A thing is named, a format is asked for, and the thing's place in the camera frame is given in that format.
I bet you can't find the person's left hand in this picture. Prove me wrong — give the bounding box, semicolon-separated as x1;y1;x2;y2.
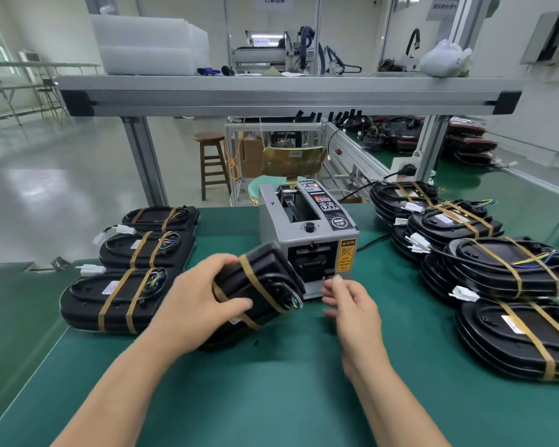
151;253;255;360

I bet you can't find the person's right hand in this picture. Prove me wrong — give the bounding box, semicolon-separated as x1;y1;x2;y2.
321;276;393;369

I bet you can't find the black taped lamp housing bundle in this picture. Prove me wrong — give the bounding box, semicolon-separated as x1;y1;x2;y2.
391;199;507;262
448;286;559;383
197;242;306;352
369;181;442;225
407;233;559;309
121;205;200;234
59;264;183;336
93;224;198;271

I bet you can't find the person's right forearm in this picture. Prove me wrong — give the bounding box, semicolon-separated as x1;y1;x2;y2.
342;349;453;447

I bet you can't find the person's left forearm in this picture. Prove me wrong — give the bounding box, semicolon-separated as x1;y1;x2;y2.
50;321;187;447

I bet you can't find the grey automatic tape dispenser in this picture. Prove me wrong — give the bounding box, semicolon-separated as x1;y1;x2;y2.
258;178;361;301

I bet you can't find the round wooden stool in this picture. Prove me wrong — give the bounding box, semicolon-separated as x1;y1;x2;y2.
194;132;232;201

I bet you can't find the brown cardboard box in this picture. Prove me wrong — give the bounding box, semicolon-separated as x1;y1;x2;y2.
241;134;264;178

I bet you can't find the white power strip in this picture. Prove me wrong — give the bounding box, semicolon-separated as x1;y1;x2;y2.
390;156;444;179

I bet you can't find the row of black hanging hooks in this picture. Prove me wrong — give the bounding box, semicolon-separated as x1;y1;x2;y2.
295;108;370;129

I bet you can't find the grey benchtop machine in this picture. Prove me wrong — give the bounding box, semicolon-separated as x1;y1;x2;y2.
230;29;318;74

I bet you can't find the stack of translucent plastic trays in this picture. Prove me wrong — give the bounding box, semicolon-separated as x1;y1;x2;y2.
90;14;211;76

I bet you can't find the white plush toy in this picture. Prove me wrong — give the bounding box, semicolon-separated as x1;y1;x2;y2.
418;39;474;79

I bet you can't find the metal roller rack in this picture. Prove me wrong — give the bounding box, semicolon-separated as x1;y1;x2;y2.
0;61;102;125

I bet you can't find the white floor air conditioner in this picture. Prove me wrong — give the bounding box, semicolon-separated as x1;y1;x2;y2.
18;49;43;81

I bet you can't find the black power cable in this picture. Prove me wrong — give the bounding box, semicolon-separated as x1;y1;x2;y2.
356;233;393;253

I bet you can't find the aluminium workbench shelf frame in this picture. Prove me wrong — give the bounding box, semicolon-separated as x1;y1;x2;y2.
55;75;523;208

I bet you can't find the grey wall electrical box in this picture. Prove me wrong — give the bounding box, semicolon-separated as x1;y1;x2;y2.
520;9;559;85

